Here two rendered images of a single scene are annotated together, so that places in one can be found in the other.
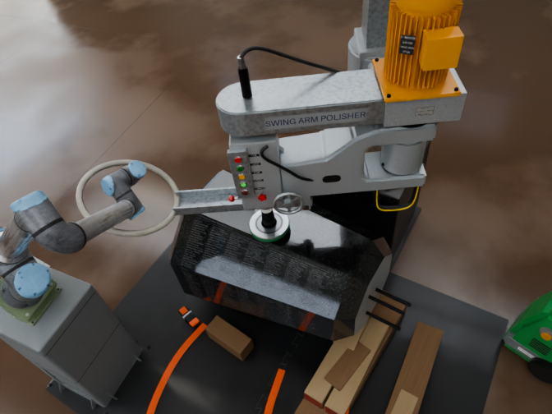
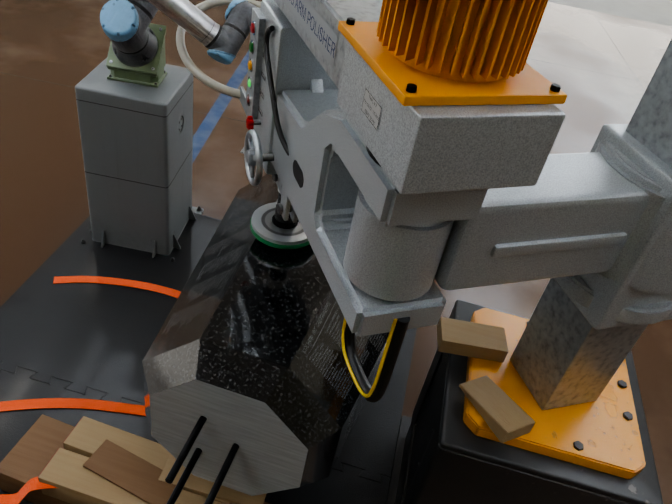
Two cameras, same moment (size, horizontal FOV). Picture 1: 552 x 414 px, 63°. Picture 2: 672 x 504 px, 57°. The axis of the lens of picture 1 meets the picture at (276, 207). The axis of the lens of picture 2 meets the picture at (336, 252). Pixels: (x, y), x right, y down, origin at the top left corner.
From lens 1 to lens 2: 1.79 m
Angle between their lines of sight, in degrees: 43
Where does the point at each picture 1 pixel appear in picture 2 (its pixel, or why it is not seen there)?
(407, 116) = (355, 100)
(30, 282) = (112, 15)
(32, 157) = not seen: hidden behind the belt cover
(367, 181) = (318, 231)
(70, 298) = (144, 94)
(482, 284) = not seen: outside the picture
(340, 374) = (113, 463)
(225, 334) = not seen: hidden behind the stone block
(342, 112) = (321, 21)
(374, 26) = (659, 89)
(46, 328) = (104, 86)
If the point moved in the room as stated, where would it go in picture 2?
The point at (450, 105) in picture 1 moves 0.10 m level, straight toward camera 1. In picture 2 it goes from (397, 131) to (330, 119)
